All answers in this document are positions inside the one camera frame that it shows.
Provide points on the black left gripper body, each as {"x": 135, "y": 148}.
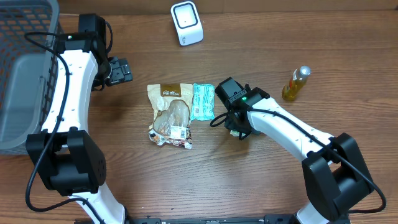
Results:
{"x": 119, "y": 73}

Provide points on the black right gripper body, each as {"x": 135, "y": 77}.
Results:
{"x": 234, "y": 125}

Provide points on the yellow liquid bottle silver cap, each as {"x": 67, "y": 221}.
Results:
{"x": 296, "y": 83}

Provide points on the teal white tissue packet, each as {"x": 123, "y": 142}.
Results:
{"x": 234, "y": 133}

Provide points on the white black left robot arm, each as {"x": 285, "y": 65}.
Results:
{"x": 64, "y": 155}

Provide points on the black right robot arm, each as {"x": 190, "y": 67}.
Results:
{"x": 335, "y": 173}

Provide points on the white barcode scanner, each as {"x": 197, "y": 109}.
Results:
{"x": 187, "y": 23}

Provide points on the grey plastic mesh basket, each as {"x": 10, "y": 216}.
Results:
{"x": 28, "y": 70}

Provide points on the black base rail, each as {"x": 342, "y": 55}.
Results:
{"x": 267, "y": 219}

